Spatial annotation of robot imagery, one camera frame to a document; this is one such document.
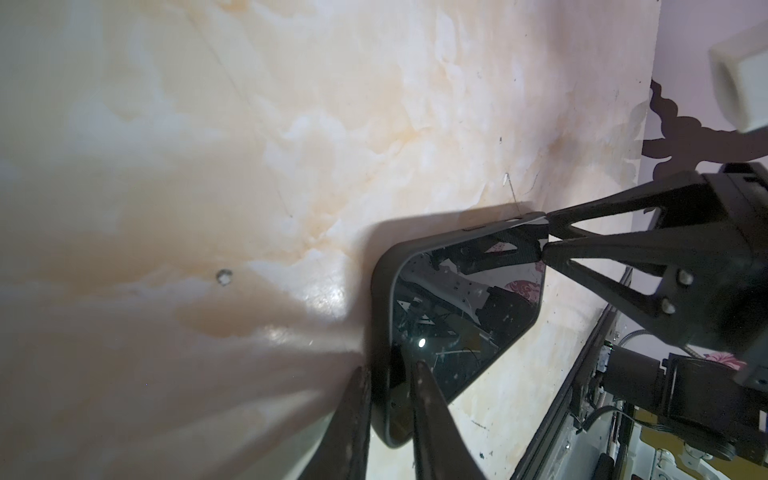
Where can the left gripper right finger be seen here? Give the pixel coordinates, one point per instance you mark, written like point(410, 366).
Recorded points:
point(439, 450)

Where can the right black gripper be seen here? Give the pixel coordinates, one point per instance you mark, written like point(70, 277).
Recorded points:
point(705, 288)

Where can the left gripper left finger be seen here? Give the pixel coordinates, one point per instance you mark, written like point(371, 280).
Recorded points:
point(343, 450)

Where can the black phone case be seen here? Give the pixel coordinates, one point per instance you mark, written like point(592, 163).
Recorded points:
point(381, 324)

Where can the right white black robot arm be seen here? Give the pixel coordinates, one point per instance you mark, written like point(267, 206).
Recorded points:
point(710, 406)

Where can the black base frame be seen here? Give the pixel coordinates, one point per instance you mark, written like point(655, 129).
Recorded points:
point(544, 440)

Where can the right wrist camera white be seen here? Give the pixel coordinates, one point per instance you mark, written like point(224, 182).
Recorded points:
point(738, 68)

